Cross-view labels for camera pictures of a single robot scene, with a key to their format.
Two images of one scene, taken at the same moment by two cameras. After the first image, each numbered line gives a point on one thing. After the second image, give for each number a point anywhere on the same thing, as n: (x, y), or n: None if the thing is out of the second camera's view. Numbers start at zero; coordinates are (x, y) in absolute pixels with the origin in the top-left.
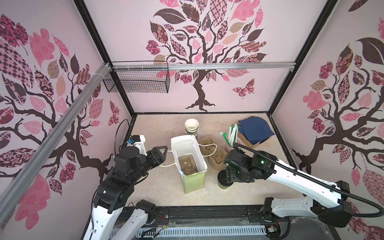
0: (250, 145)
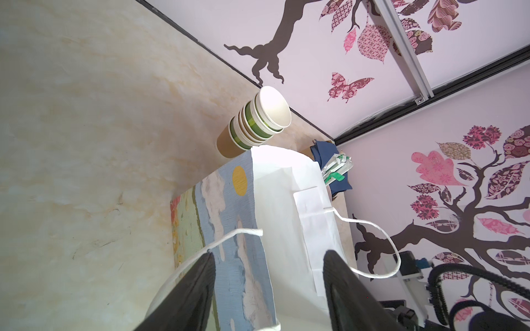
0: (307, 152)
